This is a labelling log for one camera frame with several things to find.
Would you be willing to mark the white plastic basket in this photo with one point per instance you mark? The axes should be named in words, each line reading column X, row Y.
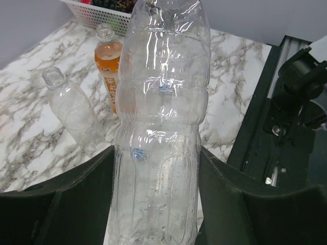
column 92, row 16

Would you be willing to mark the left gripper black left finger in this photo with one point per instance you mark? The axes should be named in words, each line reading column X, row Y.
column 71, row 208

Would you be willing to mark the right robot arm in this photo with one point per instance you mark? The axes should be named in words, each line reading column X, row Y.
column 300, row 81

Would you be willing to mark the orange juice bottle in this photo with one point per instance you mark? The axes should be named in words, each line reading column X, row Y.
column 107, row 58

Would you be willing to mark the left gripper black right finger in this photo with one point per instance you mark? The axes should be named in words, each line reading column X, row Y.
column 238, row 209

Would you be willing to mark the clear bottle blue cap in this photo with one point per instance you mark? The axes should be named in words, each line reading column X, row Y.
column 161, row 100

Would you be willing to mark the black base frame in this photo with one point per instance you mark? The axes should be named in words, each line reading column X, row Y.
column 285, row 150

